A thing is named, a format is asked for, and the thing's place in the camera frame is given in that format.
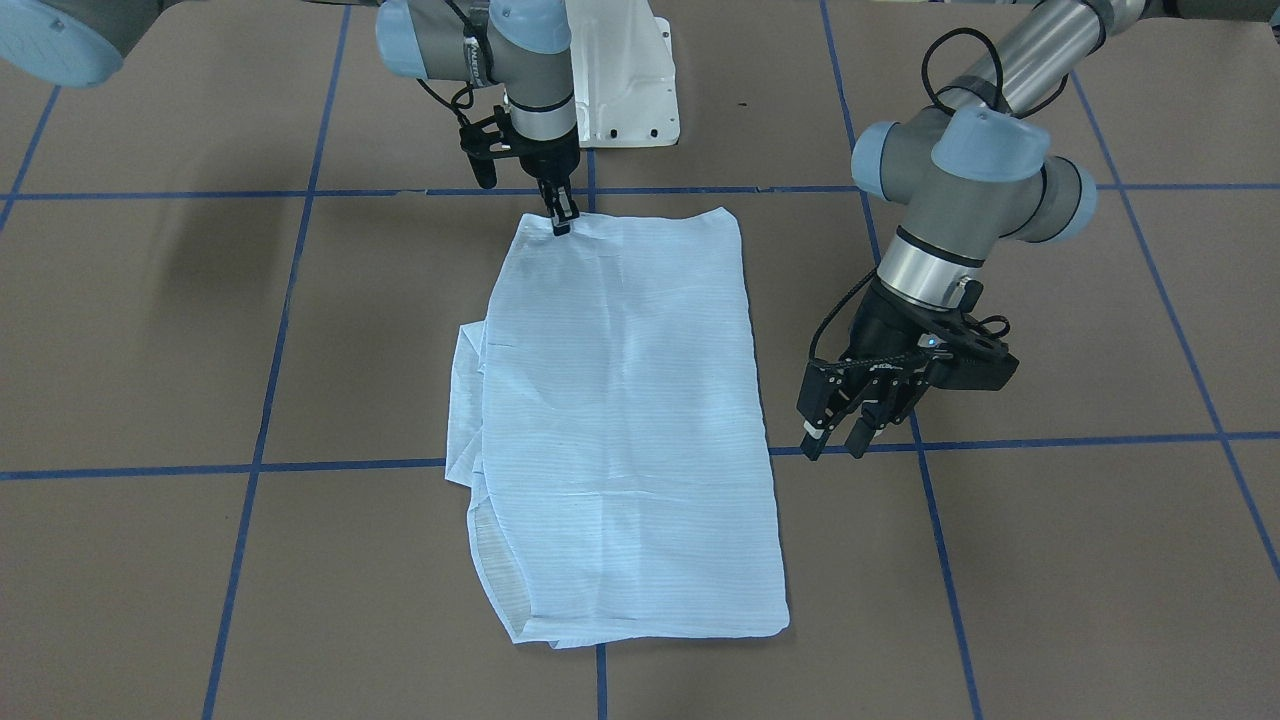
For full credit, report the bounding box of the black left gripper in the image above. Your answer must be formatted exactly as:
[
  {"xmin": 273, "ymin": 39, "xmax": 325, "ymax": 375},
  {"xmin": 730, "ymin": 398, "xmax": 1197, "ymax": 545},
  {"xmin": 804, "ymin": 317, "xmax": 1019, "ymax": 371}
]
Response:
[{"xmin": 796, "ymin": 275, "xmax": 1020, "ymax": 461}]

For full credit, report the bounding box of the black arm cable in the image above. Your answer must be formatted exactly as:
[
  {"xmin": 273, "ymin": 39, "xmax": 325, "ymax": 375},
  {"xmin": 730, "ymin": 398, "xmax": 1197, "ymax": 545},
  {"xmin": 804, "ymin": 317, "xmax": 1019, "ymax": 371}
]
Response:
[
  {"xmin": 413, "ymin": 0, "xmax": 481, "ymax": 126},
  {"xmin": 806, "ymin": 28, "xmax": 1071, "ymax": 366}
]

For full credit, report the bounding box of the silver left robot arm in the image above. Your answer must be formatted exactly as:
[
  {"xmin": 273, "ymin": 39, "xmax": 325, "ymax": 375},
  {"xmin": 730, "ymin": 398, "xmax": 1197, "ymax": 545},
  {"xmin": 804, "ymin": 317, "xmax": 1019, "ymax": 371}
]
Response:
[{"xmin": 797, "ymin": 1, "xmax": 1277, "ymax": 460}]

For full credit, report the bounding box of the light blue button-up shirt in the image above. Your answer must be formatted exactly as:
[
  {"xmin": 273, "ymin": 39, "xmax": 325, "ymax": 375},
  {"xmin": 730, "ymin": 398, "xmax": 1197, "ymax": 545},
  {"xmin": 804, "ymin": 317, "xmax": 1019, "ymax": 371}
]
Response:
[{"xmin": 445, "ymin": 208, "xmax": 790, "ymax": 650}]

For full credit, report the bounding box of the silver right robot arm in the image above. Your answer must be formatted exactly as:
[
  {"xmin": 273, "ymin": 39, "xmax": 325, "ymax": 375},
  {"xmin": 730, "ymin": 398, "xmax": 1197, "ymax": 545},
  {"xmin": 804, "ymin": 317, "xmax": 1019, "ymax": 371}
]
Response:
[{"xmin": 3, "ymin": 1, "xmax": 581, "ymax": 236}]

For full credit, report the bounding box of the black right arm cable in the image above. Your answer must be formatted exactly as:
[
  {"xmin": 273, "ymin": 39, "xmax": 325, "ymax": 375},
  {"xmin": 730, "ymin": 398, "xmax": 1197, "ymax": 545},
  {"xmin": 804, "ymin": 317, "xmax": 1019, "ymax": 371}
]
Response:
[{"xmin": 413, "ymin": 0, "xmax": 481, "ymax": 126}]

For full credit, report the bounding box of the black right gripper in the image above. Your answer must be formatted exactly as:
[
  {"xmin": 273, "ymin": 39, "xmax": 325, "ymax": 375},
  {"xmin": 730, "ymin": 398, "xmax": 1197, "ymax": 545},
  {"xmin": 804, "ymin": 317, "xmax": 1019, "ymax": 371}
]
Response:
[{"xmin": 460, "ymin": 106, "xmax": 580, "ymax": 236}]

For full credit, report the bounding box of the white pedestal column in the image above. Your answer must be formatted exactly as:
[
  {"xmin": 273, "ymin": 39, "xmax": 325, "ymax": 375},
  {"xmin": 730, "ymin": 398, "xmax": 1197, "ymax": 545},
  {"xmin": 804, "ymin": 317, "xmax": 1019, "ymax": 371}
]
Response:
[{"xmin": 566, "ymin": 1, "xmax": 681, "ymax": 149}]

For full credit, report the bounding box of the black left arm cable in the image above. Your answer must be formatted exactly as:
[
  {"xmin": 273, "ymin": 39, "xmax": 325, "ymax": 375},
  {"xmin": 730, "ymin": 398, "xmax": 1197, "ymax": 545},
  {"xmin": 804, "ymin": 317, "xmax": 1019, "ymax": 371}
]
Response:
[{"xmin": 806, "ymin": 28, "xmax": 1071, "ymax": 366}]

